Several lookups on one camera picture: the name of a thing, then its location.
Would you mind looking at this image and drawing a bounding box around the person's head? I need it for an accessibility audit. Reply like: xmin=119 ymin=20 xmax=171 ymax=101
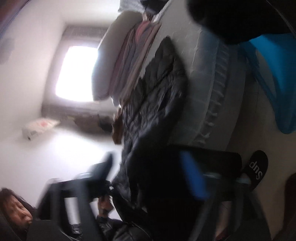
xmin=1 ymin=188 xmax=36 ymax=240

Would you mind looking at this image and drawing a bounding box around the blue plastic stool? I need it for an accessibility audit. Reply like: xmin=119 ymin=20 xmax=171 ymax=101
xmin=240 ymin=34 xmax=295 ymax=134

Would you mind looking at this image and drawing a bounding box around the white air conditioner unit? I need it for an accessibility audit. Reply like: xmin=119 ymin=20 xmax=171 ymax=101
xmin=22 ymin=118 xmax=61 ymax=141

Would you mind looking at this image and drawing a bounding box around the black quilted puffer jacket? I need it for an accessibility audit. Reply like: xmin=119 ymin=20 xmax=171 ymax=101
xmin=112 ymin=37 xmax=188 ymax=209

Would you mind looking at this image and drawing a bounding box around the grey curtain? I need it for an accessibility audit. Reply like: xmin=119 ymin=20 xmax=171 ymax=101
xmin=41 ymin=25 xmax=117 ymax=135

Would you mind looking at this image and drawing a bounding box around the bright window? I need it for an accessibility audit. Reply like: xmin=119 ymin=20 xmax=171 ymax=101
xmin=55 ymin=46 xmax=98 ymax=102

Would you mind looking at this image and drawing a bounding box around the stack of folded quilts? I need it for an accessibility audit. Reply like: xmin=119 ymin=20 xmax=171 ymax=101
xmin=92 ymin=11 xmax=161 ymax=106

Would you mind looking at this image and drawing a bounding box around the black slipper with white text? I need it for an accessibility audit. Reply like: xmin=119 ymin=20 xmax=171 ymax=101
xmin=242 ymin=150 xmax=268 ymax=192

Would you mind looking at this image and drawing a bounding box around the grey quilted bed cover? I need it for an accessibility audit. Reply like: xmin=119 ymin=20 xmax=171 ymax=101
xmin=159 ymin=0 xmax=247 ymax=151

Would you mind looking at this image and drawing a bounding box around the left hand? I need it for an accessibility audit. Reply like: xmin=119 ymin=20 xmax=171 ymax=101
xmin=97 ymin=195 xmax=114 ymax=218

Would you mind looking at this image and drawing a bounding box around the brown folded garment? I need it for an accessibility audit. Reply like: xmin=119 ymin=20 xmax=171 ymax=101
xmin=111 ymin=108 xmax=123 ymax=145

